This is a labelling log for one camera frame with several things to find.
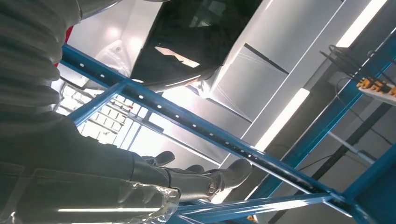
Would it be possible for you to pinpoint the white plastic lattice crate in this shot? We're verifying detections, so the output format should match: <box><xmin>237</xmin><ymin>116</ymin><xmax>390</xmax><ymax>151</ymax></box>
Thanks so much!
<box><xmin>56</xmin><ymin>85</ymin><xmax>150</xmax><ymax>147</ymax></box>

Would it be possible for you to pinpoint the blue steel shelf rack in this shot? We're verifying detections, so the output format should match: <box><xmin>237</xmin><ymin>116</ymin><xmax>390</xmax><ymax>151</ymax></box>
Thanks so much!
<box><xmin>58</xmin><ymin>24</ymin><xmax>396</xmax><ymax>224</ymax></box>

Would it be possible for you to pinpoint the white and orange power strip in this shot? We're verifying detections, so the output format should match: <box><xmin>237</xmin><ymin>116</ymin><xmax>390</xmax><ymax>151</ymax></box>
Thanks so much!
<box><xmin>355</xmin><ymin>77</ymin><xmax>396</xmax><ymax>107</ymax></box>

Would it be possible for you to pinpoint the long white light strip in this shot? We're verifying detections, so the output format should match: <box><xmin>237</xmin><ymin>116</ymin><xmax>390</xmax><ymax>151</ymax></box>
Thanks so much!
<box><xmin>254</xmin><ymin>88</ymin><xmax>311</xmax><ymax>152</ymax></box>
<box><xmin>335</xmin><ymin>0</ymin><xmax>389</xmax><ymax>49</ymax></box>

